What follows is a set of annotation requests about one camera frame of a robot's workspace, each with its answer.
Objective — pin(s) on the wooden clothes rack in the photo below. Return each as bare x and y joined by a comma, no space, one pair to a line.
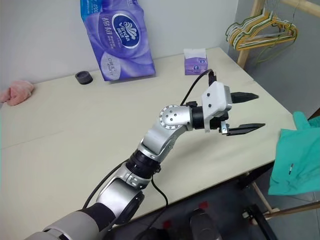
243,55

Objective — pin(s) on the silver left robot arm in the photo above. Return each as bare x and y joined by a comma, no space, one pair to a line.
160,140

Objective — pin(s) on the large purple tissue pack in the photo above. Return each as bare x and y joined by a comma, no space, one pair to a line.
120,42

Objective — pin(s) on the green shorts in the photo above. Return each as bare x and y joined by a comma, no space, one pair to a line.
297,160

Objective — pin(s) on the black table frame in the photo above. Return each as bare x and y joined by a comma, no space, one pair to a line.
262,222

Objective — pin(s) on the black round puck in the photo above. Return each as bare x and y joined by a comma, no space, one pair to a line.
83,78

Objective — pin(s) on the dark rounded shape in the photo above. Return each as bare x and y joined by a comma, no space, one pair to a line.
203,225

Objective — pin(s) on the pink cloth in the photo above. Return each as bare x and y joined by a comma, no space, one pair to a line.
16,92

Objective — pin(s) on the small purple tissue pack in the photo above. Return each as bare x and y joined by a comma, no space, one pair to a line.
196,62

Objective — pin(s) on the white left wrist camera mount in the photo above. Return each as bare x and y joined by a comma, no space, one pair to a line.
215,97

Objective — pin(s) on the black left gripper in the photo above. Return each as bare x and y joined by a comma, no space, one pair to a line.
217,122

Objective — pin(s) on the bundle of clothes hangers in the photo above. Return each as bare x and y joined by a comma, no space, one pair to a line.
252,45

